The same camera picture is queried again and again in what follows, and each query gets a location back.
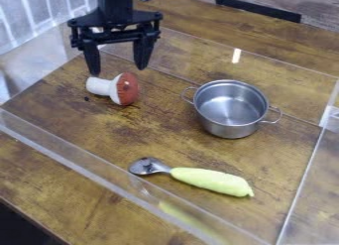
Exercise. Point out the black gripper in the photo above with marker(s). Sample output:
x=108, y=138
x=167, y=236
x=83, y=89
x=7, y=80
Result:
x=93, y=30

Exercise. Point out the red white toy mushroom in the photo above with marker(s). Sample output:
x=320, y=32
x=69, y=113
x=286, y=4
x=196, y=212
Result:
x=121, y=89

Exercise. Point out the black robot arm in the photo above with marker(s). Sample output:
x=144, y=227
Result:
x=115, y=11

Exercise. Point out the black strip on table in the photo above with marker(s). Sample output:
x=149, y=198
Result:
x=263, y=10

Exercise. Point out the clear acrylic front barrier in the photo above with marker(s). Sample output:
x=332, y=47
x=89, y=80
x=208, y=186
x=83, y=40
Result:
x=203, y=224

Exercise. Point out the spoon with yellow handle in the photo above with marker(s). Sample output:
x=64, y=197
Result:
x=207, y=179

